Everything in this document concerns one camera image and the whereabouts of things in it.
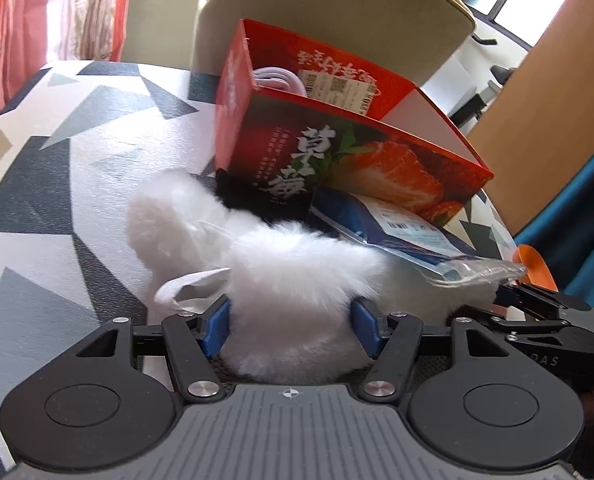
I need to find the wooden panel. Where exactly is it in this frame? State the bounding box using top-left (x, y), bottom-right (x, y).
top-left (464, 0), bottom-right (594, 236)

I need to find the black framed window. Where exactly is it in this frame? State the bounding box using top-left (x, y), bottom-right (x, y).
top-left (467, 0), bottom-right (592, 53)

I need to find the orange plastic scoop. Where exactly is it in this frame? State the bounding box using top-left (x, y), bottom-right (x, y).
top-left (512, 244), bottom-right (560, 291)

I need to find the red strawberry print box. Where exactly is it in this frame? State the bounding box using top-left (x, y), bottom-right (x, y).
top-left (214, 19), bottom-right (495, 228)

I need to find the blue packet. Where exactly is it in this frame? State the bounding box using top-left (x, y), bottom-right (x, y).
top-left (309, 187), bottom-right (528, 288)

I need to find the geometric patterned tablecloth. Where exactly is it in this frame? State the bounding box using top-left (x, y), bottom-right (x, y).
top-left (0, 60), bottom-right (528, 480)

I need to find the beige armchair with yellow trim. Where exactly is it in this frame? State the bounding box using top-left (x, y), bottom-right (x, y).
top-left (122, 0), bottom-right (478, 96)

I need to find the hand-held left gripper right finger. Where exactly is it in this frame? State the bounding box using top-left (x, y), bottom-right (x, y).
top-left (350, 297), bottom-right (528, 404)

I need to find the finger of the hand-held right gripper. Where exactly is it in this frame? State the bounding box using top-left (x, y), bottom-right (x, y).
top-left (493, 282), bottom-right (594, 311)
top-left (449, 304), bottom-right (572, 336)

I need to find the teal blue cloth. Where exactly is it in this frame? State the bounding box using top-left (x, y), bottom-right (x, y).
top-left (514, 135), bottom-right (594, 306)

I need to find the pink printed backdrop cloth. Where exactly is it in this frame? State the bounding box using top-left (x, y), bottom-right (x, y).
top-left (0, 0), bottom-right (138, 116)

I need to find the black exercise bike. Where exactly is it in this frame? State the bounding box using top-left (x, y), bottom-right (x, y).
top-left (469, 32), bottom-right (520, 126)

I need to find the white fluffy plush toy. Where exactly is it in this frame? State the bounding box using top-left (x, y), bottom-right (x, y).
top-left (124, 167), bottom-right (508, 386)

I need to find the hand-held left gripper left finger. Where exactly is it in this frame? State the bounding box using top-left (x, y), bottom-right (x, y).
top-left (52, 294), bottom-right (231, 403)

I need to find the white cable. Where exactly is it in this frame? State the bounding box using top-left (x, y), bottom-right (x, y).
top-left (251, 66), bottom-right (308, 97)

